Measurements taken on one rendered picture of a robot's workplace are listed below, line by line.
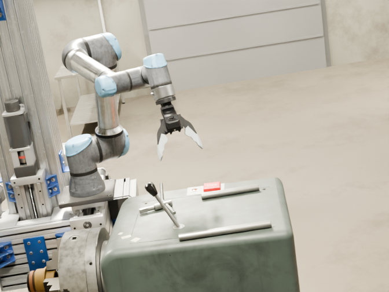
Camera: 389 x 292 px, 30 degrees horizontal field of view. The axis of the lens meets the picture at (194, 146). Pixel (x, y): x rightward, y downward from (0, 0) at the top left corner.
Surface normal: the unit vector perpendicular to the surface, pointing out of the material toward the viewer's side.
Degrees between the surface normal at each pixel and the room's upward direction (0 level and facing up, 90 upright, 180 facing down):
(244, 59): 90
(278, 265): 90
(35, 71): 90
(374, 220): 0
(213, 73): 90
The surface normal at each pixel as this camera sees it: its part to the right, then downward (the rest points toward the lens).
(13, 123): 0.07, 0.28
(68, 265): -0.12, -0.38
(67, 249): -0.15, -0.67
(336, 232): -0.15, -0.95
